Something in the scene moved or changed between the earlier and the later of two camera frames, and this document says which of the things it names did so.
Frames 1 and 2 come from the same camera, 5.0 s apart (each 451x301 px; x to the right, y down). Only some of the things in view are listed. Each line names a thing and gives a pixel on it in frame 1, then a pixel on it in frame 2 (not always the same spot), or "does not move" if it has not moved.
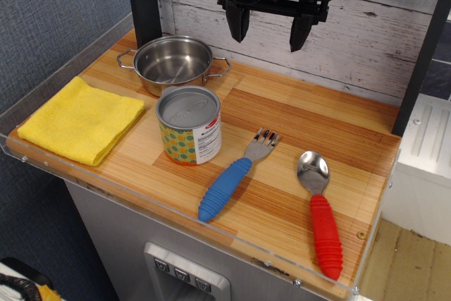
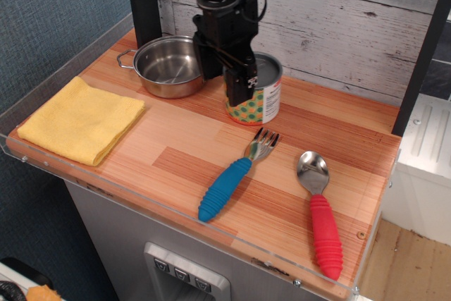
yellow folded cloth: [81, 123] does not move
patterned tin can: [190, 121] → [264, 108]
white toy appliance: [418, 194] does not move
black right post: [416, 83] does not move
